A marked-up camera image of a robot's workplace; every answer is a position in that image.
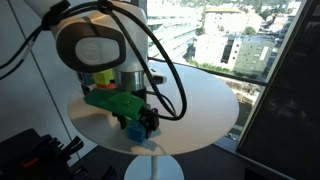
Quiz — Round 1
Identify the white and black toy block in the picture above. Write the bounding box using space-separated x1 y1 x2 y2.
80 83 98 98

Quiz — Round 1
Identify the white apartment building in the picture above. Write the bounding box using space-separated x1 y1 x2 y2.
194 6 265 69

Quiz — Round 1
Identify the orange tool handle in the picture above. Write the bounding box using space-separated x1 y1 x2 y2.
20 156 42 170

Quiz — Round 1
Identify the grey green apartment building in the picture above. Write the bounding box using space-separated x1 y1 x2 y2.
232 35 278 77

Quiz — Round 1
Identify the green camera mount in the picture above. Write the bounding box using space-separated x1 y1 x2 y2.
83 88 147 121

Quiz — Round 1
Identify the black equipment pile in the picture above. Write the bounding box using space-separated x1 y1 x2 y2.
0 128 118 180

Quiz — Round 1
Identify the black panel screen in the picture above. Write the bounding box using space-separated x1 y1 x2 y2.
235 0 320 180

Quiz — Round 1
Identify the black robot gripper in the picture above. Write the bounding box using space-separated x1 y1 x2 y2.
111 105 160 140

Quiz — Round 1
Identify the dark window frame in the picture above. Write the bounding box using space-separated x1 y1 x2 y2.
139 0 268 87

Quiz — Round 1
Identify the white table pedestal base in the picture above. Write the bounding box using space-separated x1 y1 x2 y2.
123 154 185 180

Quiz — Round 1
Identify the blue toy block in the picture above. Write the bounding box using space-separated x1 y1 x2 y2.
125 120 148 145

